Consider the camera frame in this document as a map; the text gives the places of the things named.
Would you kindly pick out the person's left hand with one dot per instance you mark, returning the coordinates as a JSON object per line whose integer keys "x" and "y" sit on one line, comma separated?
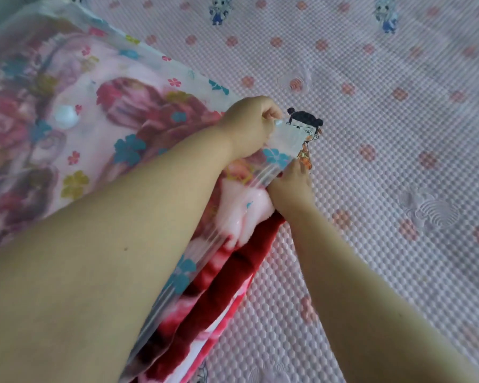
{"x": 247, "y": 123}

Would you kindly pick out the person's left forearm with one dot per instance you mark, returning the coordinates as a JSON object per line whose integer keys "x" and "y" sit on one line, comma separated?
{"x": 96, "y": 267}

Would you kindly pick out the person's right forearm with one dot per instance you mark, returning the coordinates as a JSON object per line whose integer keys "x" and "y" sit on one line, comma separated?
{"x": 363, "y": 307}

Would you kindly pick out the flower-print plastic storage bag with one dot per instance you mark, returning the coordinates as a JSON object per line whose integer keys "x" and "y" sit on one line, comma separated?
{"x": 103, "y": 115}

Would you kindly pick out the person's right hand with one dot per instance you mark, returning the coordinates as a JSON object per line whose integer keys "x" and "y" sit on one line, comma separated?
{"x": 293, "y": 189}

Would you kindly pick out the red floral blanket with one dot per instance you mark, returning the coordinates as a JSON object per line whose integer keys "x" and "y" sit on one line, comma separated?
{"x": 231, "y": 287}

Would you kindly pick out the pink cartoon bed sheet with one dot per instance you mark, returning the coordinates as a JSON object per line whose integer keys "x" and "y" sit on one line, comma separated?
{"x": 383, "y": 115}

